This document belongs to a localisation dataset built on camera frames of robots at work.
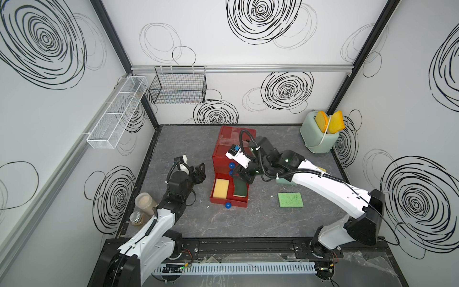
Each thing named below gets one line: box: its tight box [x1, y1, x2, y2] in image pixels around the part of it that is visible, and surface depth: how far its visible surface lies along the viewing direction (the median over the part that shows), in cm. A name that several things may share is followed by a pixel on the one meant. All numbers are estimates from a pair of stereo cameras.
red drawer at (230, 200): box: [209, 172, 250, 209], surface depth 90 cm
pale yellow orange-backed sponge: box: [212, 178, 230, 200], surface depth 91 cm
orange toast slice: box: [315, 110, 329, 134], surface depth 96 cm
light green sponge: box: [277, 191, 305, 208], surface depth 88 cm
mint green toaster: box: [299, 110, 340, 154], surface depth 100 cm
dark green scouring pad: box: [233, 178, 248, 198], surface depth 91 cm
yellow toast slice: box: [328, 110, 346, 134], surface depth 98 cm
